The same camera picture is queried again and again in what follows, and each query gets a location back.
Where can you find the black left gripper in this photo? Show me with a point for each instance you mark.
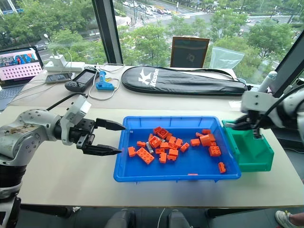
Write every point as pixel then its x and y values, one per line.
pixel 84 130

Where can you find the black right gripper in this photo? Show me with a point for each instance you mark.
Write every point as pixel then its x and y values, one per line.
pixel 254 120

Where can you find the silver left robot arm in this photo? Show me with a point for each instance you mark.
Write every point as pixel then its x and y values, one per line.
pixel 23 133

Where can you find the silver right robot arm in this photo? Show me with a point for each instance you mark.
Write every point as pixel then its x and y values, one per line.
pixel 292 104

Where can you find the green plastic bin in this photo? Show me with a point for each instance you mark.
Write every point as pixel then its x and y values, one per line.
pixel 251 154

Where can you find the blue plastic bin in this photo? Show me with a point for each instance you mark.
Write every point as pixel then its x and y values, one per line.
pixel 190 164

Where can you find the small orange toy brick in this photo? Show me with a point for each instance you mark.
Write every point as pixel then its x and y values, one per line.
pixel 206 131
pixel 199 134
pixel 164 145
pixel 172 140
pixel 195 142
pixel 141 144
pixel 178 142
pixel 168 136
pixel 173 146
pixel 184 147
pixel 171 158
pixel 222 167
pixel 163 158
pixel 159 150
pixel 131 152

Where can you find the large orange toy brick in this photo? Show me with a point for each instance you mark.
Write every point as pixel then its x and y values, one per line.
pixel 206 140

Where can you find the long orange toy brick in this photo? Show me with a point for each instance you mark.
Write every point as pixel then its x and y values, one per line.
pixel 145 156

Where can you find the grey cylindrical battery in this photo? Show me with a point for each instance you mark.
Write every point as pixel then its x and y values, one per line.
pixel 163 139
pixel 150 147

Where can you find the white grey tube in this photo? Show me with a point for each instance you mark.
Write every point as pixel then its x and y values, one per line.
pixel 267 82

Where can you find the blue glue gun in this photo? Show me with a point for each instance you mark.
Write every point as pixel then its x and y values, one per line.
pixel 103 84

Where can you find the black handheld game console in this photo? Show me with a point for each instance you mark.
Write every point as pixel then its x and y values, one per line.
pixel 80 79

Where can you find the clear plastic bag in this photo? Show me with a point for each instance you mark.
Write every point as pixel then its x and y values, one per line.
pixel 225 59

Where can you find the black racket bag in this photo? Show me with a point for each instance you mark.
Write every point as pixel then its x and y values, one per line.
pixel 180 80

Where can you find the smartphone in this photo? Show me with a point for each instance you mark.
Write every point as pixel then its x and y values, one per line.
pixel 58 78

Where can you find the white power strip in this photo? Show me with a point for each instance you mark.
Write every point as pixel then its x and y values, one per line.
pixel 71 66

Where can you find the dark rounded shape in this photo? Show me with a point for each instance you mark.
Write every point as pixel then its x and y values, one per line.
pixel 121 219
pixel 178 219

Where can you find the brown framed board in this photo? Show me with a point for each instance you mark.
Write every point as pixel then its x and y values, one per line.
pixel 188 52

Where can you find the black table crossbar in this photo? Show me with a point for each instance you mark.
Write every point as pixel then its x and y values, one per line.
pixel 47 211
pixel 237 212

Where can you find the white charger adapter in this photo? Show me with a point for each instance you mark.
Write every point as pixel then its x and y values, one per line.
pixel 58 60

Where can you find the black window mullion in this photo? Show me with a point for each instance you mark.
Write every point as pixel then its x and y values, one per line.
pixel 108 31

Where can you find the white sneaker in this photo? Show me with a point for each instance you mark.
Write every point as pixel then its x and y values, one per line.
pixel 286 219

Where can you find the open laptop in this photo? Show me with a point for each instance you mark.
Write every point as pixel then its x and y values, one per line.
pixel 16 69

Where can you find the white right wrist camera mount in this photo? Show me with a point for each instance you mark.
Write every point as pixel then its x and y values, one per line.
pixel 255 101

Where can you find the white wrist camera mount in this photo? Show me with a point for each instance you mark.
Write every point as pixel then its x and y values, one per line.
pixel 255 101
pixel 76 109

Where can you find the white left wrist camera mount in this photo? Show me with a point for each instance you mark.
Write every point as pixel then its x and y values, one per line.
pixel 76 109

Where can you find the black window frame post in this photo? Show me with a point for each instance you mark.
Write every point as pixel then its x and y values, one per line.
pixel 288 64

